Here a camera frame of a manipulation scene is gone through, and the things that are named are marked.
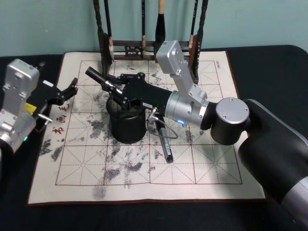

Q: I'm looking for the beige felt calligraphy mat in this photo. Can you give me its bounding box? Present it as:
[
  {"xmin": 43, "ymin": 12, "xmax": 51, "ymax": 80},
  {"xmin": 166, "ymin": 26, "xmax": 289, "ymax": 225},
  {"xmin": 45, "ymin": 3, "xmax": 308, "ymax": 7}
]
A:
[{"xmin": 25, "ymin": 50, "xmax": 267, "ymax": 208}]

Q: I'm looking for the black table cloth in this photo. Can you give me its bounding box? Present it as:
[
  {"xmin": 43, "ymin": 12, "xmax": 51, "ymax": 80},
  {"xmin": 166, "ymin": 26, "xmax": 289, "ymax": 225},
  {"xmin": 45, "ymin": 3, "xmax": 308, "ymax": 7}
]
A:
[{"xmin": 0, "ymin": 44, "xmax": 308, "ymax": 231}]

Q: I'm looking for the left gripper body black block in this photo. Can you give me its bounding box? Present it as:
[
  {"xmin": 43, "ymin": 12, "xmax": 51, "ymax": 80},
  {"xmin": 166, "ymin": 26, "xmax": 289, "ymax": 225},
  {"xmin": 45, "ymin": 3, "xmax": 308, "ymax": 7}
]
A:
[{"xmin": 26, "ymin": 80, "xmax": 64, "ymax": 118}]

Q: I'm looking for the right gripper thin dark cable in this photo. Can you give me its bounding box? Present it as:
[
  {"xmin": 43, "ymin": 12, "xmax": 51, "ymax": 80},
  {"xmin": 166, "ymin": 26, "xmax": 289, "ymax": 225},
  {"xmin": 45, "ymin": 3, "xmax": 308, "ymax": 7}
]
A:
[{"xmin": 146, "ymin": 107, "xmax": 179, "ymax": 141}]

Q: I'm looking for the right gripper body black block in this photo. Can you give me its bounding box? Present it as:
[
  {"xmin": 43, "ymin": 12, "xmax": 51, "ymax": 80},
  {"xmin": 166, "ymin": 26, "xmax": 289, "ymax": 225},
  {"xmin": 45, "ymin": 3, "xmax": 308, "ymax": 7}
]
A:
[{"xmin": 122, "ymin": 78, "xmax": 174, "ymax": 114}]

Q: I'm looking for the dark wooden brush rack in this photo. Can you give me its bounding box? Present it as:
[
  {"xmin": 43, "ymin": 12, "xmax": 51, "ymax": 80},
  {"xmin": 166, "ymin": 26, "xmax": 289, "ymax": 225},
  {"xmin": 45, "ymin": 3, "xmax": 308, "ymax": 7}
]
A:
[{"xmin": 92, "ymin": 0, "xmax": 209, "ymax": 85}]

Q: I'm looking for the black cylindrical brush pot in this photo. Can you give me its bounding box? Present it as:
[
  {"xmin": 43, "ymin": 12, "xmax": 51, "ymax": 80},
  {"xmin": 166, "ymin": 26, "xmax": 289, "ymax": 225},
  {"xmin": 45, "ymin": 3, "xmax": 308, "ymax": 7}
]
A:
[{"xmin": 105, "ymin": 95, "xmax": 148, "ymax": 144}]

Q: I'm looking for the large brush with black bristles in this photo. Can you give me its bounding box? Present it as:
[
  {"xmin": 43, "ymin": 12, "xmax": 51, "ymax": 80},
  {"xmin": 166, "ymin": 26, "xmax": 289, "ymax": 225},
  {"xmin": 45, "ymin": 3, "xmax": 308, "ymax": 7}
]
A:
[{"xmin": 154, "ymin": 0, "xmax": 167, "ymax": 49}]

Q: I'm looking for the thin brush with brown tip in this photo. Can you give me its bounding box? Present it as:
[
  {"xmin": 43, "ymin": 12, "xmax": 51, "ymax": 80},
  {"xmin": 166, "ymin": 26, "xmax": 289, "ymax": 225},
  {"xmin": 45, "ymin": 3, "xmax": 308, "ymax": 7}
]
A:
[
  {"xmin": 188, "ymin": 0, "xmax": 198, "ymax": 57},
  {"xmin": 141, "ymin": 0, "xmax": 147, "ymax": 58},
  {"xmin": 103, "ymin": 0, "xmax": 115, "ymax": 65}
]

